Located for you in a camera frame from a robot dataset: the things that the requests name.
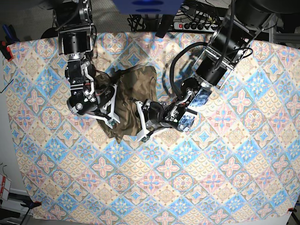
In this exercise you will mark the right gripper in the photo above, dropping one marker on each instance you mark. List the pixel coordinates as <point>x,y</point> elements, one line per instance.
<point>105,99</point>

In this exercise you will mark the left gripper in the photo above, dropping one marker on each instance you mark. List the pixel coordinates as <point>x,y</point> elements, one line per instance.
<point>153,113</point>

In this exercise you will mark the camouflage T-shirt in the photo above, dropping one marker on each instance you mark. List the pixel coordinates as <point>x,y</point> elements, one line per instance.
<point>139,83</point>

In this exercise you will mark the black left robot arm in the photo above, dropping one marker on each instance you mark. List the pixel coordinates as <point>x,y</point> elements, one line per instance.
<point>244,20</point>

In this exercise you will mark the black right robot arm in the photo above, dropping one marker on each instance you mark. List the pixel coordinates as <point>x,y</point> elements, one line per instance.
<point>77,37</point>

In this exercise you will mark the white power strip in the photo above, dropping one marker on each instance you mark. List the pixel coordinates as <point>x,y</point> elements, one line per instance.
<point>194,27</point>

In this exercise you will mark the patterned tile tablecloth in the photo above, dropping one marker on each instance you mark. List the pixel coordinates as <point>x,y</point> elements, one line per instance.
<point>239,162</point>

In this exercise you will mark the red black clamp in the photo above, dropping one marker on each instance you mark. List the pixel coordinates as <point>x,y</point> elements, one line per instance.
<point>6,51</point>

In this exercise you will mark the red white paper tag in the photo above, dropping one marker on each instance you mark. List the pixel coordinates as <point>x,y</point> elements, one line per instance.
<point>5,185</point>

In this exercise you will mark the blue clamp bottom left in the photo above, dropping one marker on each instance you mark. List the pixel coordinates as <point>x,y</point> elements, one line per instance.
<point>30,205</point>

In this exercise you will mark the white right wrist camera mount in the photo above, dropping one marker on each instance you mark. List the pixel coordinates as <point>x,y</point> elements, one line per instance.
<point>109,121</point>

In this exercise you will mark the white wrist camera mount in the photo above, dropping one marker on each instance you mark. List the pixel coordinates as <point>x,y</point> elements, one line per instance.
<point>145,133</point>
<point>109,121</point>

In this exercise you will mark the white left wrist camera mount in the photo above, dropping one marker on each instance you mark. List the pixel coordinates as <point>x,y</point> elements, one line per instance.
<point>145,133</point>

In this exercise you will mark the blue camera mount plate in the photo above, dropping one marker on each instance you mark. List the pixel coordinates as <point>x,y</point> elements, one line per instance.
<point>165,7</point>

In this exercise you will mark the blue handled clamp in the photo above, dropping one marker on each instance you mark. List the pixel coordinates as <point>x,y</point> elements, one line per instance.
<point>11,36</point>

